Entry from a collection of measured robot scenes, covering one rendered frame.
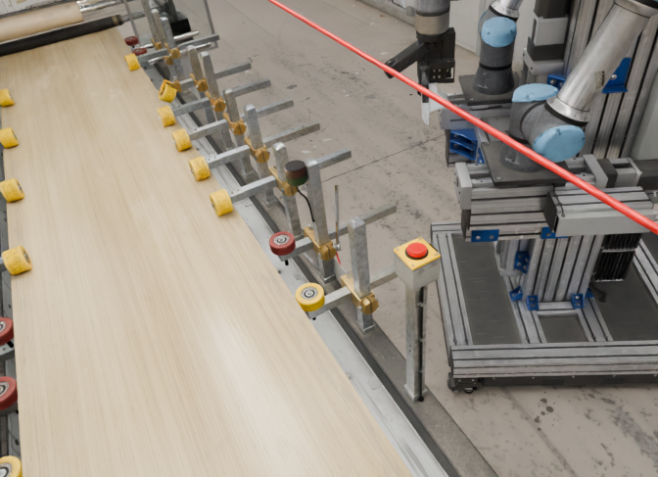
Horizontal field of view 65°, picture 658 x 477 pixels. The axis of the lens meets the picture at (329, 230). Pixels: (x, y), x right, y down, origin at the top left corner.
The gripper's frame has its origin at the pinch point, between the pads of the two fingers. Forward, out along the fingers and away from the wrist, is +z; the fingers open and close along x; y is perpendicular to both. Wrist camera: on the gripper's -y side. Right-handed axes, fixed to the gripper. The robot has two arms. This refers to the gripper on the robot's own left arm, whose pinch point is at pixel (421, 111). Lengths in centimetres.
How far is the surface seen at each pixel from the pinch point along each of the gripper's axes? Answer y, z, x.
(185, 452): -56, 42, -67
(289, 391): -35, 42, -52
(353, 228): -18.3, 19.8, -20.9
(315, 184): -29.5, 21.7, 1.5
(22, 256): -121, 35, -8
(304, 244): -36, 46, 3
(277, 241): -44, 41, 0
